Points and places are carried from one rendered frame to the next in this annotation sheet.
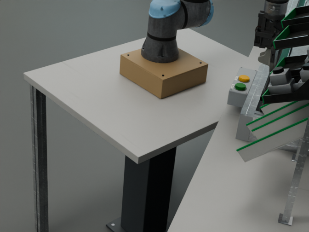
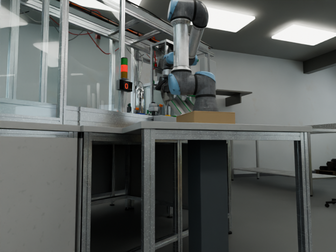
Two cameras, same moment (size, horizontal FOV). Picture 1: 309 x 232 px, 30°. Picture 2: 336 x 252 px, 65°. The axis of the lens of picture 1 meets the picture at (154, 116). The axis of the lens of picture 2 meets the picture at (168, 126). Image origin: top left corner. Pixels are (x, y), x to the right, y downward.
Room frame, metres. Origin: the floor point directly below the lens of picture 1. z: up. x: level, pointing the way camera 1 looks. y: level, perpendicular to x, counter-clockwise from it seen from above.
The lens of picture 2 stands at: (3.54, 0.43, 0.76)
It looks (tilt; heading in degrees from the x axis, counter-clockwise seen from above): 5 degrees up; 205
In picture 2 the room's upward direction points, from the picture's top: straight up
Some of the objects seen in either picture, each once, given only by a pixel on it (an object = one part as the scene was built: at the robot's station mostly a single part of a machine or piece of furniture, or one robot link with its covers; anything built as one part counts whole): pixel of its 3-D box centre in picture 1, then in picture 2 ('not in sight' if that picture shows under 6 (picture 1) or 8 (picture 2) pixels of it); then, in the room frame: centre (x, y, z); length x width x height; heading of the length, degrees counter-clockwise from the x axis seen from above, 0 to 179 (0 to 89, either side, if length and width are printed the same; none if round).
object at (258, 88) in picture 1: (266, 73); (140, 122); (2.10, -0.43, 0.91); 0.89 x 0.06 x 0.11; 164
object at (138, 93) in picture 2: not in sight; (138, 97); (1.00, -1.11, 1.32); 0.14 x 0.14 x 0.38
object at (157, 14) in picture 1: (165, 15); (203, 84); (2.12, -0.01, 1.11); 0.13 x 0.12 x 0.14; 124
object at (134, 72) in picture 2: not in sight; (134, 84); (0.73, -1.34, 1.56); 0.09 x 0.04 x 1.39; 164
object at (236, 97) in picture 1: (242, 86); (167, 121); (1.93, -0.32, 0.93); 0.21 x 0.07 x 0.06; 164
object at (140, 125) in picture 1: (165, 81); (202, 131); (2.08, -0.03, 0.84); 0.90 x 0.70 x 0.03; 135
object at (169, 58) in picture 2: not in sight; (173, 59); (1.90, -0.29, 1.36); 0.11 x 0.11 x 0.08; 34
